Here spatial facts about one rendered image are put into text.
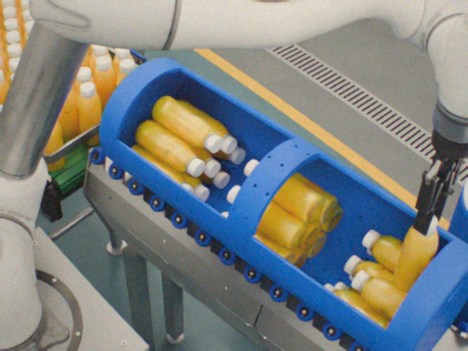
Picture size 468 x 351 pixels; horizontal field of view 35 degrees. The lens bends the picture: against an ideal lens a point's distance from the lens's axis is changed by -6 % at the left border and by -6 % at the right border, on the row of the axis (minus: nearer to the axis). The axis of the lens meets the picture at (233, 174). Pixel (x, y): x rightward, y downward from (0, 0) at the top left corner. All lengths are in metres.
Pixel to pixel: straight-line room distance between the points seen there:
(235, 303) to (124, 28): 0.97
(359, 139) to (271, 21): 2.50
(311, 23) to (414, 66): 2.96
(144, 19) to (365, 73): 2.99
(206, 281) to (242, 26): 0.94
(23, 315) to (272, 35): 0.68
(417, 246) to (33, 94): 0.73
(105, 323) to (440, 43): 0.81
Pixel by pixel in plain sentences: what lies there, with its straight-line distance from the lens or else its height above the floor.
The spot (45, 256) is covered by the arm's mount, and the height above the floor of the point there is 1.08.
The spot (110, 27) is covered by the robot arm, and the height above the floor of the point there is 1.78.
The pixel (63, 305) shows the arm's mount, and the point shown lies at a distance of 1.52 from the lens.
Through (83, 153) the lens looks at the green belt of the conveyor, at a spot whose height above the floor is 0.90.
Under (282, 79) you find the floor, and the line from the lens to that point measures 3.74.
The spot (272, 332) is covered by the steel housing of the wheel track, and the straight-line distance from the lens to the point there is 1.73.
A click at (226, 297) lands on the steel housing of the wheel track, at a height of 0.86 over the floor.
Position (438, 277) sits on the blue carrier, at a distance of 1.41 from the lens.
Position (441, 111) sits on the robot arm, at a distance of 1.19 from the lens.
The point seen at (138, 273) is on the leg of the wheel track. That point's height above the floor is 0.54.
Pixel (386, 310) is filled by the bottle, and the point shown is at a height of 1.11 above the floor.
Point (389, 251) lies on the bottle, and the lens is 1.57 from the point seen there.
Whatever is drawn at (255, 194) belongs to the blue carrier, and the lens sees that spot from 1.52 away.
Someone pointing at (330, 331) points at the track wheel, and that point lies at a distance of 1.61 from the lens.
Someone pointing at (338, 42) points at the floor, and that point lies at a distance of 4.05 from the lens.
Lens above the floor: 2.30
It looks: 45 degrees down
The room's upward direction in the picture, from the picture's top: 3 degrees clockwise
